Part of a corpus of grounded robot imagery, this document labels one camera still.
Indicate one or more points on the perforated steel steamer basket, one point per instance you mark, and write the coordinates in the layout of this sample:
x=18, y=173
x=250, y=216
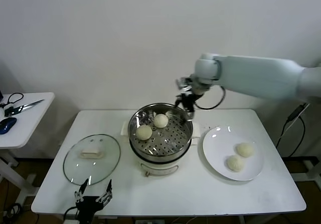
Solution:
x=175, y=139

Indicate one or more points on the black device edge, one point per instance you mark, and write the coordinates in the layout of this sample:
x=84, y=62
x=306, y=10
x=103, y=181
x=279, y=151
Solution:
x=0, y=96

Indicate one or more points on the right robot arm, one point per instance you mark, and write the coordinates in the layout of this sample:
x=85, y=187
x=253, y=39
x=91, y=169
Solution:
x=250, y=74

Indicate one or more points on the white side table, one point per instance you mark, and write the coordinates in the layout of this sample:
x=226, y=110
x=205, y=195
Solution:
x=32, y=123

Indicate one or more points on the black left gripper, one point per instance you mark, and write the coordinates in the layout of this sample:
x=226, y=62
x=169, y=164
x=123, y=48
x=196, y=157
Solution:
x=88, y=203

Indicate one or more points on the white round plate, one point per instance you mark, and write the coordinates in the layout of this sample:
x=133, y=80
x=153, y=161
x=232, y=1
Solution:
x=215, y=143

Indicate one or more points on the white steamed baozi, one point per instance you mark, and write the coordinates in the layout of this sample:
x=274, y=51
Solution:
x=160, y=120
x=245, y=150
x=144, y=133
x=235, y=163

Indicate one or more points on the blue computer mouse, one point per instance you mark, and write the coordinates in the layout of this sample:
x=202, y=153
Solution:
x=7, y=124

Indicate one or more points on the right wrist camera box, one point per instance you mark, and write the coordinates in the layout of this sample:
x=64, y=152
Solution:
x=184, y=84

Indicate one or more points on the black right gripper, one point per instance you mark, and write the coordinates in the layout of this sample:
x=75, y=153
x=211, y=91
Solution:
x=188, y=102

